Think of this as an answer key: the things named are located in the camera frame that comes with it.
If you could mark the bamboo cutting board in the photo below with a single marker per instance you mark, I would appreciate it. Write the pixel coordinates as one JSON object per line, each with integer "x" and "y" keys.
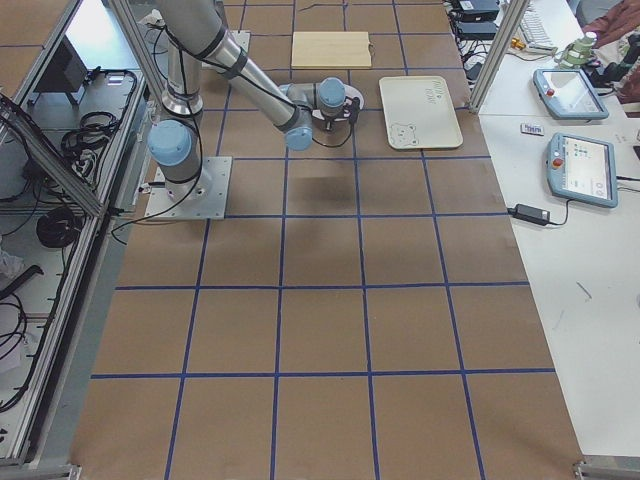
{"x": 313, "y": 50}

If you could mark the teach pendant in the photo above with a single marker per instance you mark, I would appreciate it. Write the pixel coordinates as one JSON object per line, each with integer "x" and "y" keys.
{"x": 568, "y": 95}
{"x": 582, "y": 169}

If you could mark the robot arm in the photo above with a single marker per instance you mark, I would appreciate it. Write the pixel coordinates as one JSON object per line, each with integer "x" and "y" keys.
{"x": 197, "y": 36}

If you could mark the aluminium frame post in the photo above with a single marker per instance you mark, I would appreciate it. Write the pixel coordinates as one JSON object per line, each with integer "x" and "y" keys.
{"x": 508, "y": 25}

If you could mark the white keyboard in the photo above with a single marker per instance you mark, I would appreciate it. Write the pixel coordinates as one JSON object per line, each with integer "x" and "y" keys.
{"x": 534, "y": 34}

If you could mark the far teach pendant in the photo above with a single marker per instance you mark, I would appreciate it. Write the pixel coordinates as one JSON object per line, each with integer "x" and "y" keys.
{"x": 568, "y": 95}

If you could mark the white round plate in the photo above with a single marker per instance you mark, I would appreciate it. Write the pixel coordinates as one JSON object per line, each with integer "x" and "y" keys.
{"x": 337, "y": 105}

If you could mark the black power adapter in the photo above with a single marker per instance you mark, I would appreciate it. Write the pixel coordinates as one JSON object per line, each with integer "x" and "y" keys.
{"x": 529, "y": 214}

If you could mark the near teach pendant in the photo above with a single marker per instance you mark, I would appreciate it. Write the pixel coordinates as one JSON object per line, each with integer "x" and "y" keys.
{"x": 582, "y": 169}

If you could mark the cream bear tray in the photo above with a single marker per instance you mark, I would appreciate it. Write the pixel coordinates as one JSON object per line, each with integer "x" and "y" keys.
{"x": 419, "y": 113}

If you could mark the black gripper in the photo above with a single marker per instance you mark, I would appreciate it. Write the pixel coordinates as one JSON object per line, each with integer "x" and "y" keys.
{"x": 329, "y": 120}

